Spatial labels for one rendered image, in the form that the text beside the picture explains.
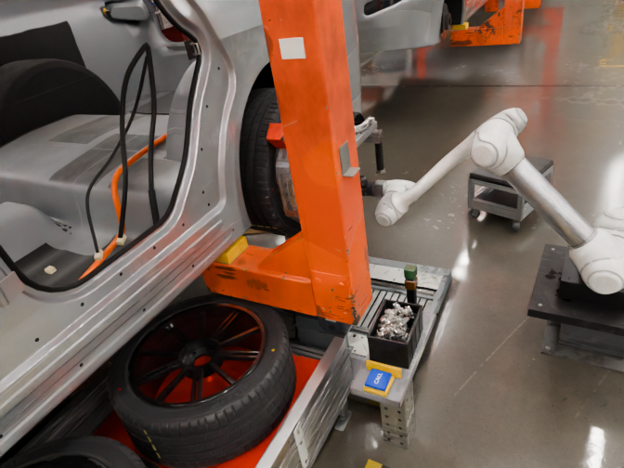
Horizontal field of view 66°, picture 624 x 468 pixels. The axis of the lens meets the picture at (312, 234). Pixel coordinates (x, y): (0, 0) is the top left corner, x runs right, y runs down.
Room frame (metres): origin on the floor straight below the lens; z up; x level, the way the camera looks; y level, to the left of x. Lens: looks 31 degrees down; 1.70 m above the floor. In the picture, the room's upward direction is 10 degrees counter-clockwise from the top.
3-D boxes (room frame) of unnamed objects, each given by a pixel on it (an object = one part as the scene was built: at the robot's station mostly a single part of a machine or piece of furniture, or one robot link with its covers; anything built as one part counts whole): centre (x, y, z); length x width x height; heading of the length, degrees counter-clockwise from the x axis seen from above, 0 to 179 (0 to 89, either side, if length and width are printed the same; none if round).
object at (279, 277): (1.55, 0.21, 0.69); 0.52 x 0.17 x 0.35; 58
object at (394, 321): (1.21, -0.23, 0.51); 0.20 x 0.14 x 0.13; 150
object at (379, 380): (1.06, -0.13, 0.47); 0.07 x 0.07 x 0.02; 58
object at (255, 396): (1.31, 0.48, 0.39); 0.66 x 0.66 x 0.24
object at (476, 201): (2.63, -1.28, 0.17); 0.43 x 0.36 x 0.34; 129
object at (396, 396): (1.20, -0.22, 0.44); 0.43 x 0.17 x 0.03; 148
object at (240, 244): (1.65, 0.36, 0.71); 0.14 x 0.14 x 0.05; 58
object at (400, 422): (1.17, -0.20, 0.21); 0.10 x 0.10 x 0.42; 58
